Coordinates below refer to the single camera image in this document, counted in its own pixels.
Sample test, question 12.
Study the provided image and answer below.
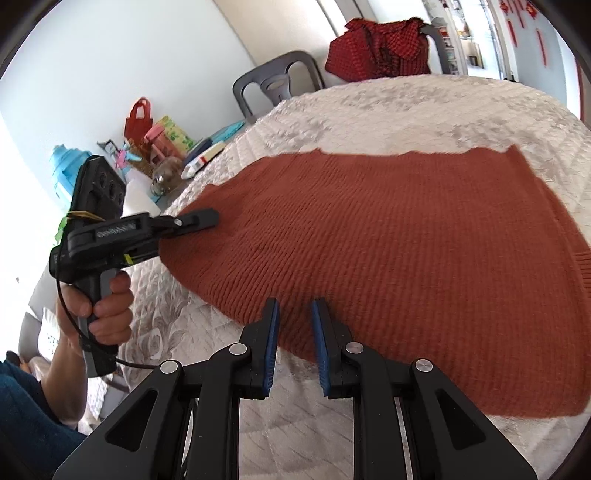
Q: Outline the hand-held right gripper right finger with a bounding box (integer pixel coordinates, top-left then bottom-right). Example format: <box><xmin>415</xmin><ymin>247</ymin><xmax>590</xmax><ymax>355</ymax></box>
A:
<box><xmin>310</xmin><ymin>298</ymin><xmax>539</xmax><ymax>480</ymax></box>

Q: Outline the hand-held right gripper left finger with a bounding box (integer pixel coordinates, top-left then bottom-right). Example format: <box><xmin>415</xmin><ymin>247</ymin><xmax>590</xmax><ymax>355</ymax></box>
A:
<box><xmin>53</xmin><ymin>298</ymin><xmax>281</xmax><ymax>480</ymax></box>

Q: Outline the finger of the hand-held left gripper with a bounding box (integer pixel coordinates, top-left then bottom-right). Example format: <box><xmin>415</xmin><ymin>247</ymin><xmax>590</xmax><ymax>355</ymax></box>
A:
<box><xmin>154</xmin><ymin>208</ymin><xmax>220</xmax><ymax>241</ymax></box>

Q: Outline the rust knit sweater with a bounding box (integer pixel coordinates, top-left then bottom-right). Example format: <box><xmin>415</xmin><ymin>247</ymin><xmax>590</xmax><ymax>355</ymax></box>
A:
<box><xmin>159</xmin><ymin>145</ymin><xmax>591</xmax><ymax>421</ymax></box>

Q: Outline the person's left forearm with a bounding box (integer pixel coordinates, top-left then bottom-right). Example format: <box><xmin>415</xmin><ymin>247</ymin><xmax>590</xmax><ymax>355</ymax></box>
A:
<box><xmin>37</xmin><ymin>332</ymin><xmax>89</xmax><ymax>425</ymax></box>

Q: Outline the person's left hand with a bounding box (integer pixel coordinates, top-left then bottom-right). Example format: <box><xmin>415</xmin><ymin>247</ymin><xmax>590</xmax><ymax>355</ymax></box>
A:
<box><xmin>55</xmin><ymin>271</ymin><xmax>134</xmax><ymax>357</ymax></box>

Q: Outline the glass jar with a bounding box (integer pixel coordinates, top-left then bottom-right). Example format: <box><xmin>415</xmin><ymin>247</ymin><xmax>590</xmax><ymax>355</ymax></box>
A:
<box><xmin>151</xmin><ymin>156</ymin><xmax>183</xmax><ymax>195</ymax></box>

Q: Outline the white cardboard box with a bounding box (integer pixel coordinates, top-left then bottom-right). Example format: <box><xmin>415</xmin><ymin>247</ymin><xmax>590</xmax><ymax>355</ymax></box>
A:
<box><xmin>181</xmin><ymin>141</ymin><xmax>227</xmax><ymax>181</ymax></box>

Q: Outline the dark blue box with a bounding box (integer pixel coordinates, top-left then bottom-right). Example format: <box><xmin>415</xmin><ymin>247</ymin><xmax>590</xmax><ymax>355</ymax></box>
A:
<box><xmin>185</xmin><ymin>136</ymin><xmax>218</xmax><ymax>164</ymax></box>

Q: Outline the blue water bottle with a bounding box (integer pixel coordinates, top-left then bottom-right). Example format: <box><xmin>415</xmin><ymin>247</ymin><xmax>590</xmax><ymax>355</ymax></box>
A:
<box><xmin>50</xmin><ymin>144</ymin><xmax>90</xmax><ymax>204</ymax></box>

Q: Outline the green floral bag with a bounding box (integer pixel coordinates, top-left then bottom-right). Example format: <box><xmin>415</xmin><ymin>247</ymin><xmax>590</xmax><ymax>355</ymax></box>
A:
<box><xmin>154</xmin><ymin>116</ymin><xmax>195</xmax><ymax>155</ymax></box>

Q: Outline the pink paper bag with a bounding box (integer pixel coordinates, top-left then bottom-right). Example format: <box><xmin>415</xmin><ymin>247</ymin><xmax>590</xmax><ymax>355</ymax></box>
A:
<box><xmin>144</xmin><ymin>124</ymin><xmax>172</xmax><ymax>162</ymax></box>

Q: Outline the teal cloth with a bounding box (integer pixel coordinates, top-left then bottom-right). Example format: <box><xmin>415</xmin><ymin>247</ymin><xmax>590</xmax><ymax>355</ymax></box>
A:
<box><xmin>210</xmin><ymin>120</ymin><xmax>246</xmax><ymax>141</ymax></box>

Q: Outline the white patterned cushion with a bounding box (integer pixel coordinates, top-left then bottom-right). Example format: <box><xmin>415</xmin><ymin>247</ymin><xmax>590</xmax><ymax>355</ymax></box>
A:
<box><xmin>39</xmin><ymin>307</ymin><xmax>63</xmax><ymax>361</ymax></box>

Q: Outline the red gift bag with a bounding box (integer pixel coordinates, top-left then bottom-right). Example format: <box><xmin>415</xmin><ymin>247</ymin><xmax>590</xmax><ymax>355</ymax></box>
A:
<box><xmin>124</xmin><ymin>98</ymin><xmax>154</xmax><ymax>151</ymax></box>

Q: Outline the grey plastic chair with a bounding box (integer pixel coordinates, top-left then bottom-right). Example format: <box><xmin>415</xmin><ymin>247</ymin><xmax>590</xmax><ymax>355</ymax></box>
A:
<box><xmin>420</xmin><ymin>22</ymin><xmax>458</xmax><ymax>75</ymax></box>
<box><xmin>232</xmin><ymin>51</ymin><xmax>326</xmax><ymax>125</ymax></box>

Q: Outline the person's blue jeans leg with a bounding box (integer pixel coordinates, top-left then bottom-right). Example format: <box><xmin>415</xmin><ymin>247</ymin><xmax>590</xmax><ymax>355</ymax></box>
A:
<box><xmin>0</xmin><ymin>360</ymin><xmax>88</xmax><ymax>480</ymax></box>

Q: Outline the white quilted table cover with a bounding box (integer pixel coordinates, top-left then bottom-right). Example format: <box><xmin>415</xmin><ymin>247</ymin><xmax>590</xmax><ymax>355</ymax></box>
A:
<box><xmin>81</xmin><ymin>74</ymin><xmax>591</xmax><ymax>480</ymax></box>

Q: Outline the red plaid garment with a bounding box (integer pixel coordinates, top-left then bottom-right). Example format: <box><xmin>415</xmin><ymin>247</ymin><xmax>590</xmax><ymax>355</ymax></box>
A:
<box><xmin>324</xmin><ymin>17</ymin><xmax>432</xmax><ymax>80</ymax></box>

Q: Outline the metal storage shelf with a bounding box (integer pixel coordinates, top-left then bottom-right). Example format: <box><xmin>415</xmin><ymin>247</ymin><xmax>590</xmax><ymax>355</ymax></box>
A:
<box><xmin>443</xmin><ymin>28</ymin><xmax>483</xmax><ymax>70</ymax></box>

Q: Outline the black cable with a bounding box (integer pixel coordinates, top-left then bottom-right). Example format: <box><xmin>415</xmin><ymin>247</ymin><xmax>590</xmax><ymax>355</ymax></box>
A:
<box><xmin>55</xmin><ymin>277</ymin><xmax>162</xmax><ymax>370</ymax></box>

